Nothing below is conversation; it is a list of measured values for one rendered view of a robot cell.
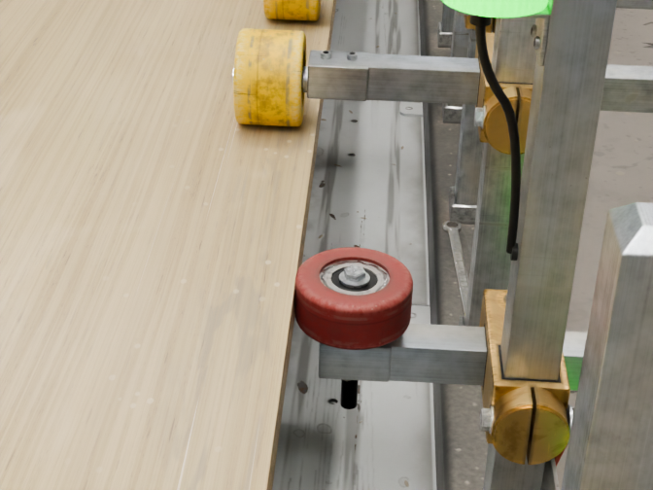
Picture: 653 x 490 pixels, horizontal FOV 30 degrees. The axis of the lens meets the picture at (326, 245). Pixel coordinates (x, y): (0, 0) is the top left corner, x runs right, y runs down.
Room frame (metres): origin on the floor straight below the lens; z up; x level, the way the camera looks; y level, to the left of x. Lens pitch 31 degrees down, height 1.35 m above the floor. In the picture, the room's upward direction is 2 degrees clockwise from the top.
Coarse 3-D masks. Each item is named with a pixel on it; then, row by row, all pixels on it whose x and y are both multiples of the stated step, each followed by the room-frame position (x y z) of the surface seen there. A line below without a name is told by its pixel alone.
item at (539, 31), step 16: (480, 16) 0.63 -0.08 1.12; (528, 16) 0.64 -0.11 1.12; (544, 16) 0.64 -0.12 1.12; (480, 32) 0.65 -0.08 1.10; (544, 32) 0.64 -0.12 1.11; (480, 48) 0.65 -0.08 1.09; (544, 48) 0.64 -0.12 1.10; (496, 80) 0.65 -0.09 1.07; (496, 96) 0.65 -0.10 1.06; (512, 112) 0.65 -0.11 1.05; (512, 128) 0.65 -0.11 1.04; (512, 144) 0.65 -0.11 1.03; (512, 160) 0.65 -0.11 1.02; (512, 176) 0.65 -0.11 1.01; (512, 192) 0.65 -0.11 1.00; (512, 208) 0.65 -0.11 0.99; (512, 224) 0.65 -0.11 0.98; (512, 240) 0.65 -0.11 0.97; (512, 256) 0.64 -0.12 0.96
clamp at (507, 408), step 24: (504, 312) 0.71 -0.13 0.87; (504, 384) 0.63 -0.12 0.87; (528, 384) 0.63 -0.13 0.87; (552, 384) 0.63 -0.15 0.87; (504, 408) 0.61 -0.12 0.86; (528, 408) 0.61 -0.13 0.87; (552, 408) 0.61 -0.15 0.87; (504, 432) 0.61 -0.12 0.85; (528, 432) 0.61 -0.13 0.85; (552, 432) 0.61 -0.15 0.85; (504, 456) 0.61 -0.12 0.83; (528, 456) 0.61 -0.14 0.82; (552, 456) 0.61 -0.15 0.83
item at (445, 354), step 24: (408, 336) 0.69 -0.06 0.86; (432, 336) 0.69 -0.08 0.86; (456, 336) 0.69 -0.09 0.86; (480, 336) 0.70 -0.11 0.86; (576, 336) 0.70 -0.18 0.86; (336, 360) 0.68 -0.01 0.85; (360, 360) 0.68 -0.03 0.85; (384, 360) 0.68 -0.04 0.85; (408, 360) 0.68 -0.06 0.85; (432, 360) 0.68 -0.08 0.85; (456, 360) 0.68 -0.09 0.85; (480, 360) 0.68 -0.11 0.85; (576, 360) 0.68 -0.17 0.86; (480, 384) 0.68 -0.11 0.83; (576, 384) 0.68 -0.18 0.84
